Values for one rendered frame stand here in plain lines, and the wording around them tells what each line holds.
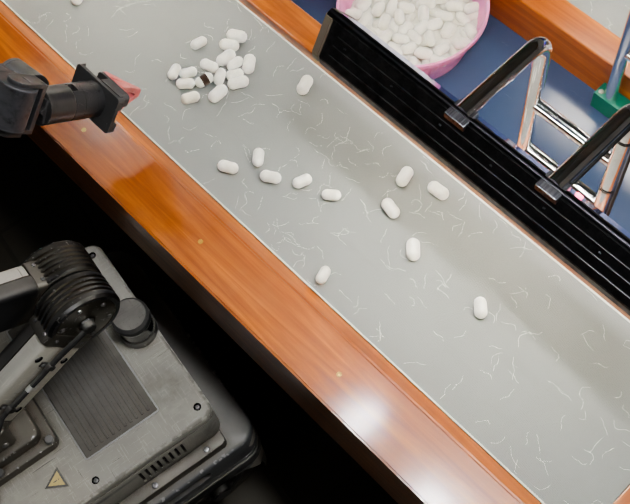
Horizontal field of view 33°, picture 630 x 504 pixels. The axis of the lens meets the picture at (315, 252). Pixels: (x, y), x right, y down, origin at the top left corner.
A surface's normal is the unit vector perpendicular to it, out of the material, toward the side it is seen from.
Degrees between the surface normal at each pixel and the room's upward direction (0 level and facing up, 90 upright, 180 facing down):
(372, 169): 0
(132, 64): 0
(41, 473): 0
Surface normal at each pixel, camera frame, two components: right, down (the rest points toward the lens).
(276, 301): -0.07, -0.43
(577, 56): -0.72, 0.65
